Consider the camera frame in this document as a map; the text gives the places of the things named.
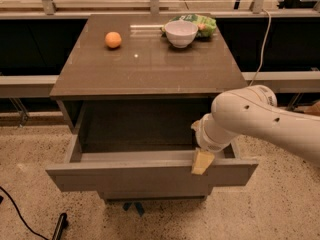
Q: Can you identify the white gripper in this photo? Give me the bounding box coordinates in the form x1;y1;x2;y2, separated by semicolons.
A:
191;113;237;175

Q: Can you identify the grey top drawer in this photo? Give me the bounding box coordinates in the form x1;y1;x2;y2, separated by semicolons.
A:
46;104;258;193

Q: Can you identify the grey drawer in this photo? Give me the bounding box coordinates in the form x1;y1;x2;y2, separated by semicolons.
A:
98;186;213;202
46;104;258;193

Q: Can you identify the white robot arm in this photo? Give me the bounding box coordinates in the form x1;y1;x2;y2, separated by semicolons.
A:
192;85;320;167

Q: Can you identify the grey middle drawer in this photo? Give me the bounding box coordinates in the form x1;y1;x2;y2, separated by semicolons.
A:
98;186;213;202

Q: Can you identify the grey drawer cabinet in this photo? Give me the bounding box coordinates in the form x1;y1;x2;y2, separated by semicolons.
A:
49;13;248;205

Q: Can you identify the blue tape cross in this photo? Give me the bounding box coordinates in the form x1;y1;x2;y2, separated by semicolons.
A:
123;202;145;217

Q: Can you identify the white bowl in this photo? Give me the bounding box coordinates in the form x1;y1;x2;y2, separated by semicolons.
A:
164;20;198;48

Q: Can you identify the green snack bag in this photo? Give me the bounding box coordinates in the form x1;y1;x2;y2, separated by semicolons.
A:
161;14;217;38

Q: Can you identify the cardboard box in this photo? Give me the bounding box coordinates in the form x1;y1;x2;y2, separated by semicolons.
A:
304;101;320;116

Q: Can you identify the orange fruit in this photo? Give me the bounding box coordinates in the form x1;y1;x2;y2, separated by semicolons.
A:
105;32;122;49

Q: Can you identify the black cylindrical object on floor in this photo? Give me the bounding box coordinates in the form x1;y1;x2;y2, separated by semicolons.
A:
52;213;68;240

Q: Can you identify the metal railing frame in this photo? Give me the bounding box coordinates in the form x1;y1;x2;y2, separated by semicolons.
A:
0;0;319;24

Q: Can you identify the white cable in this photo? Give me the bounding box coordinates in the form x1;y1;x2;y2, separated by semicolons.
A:
248;9;272;87

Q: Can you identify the black floor cable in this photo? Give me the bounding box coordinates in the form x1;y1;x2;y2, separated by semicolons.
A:
0;185;50;240

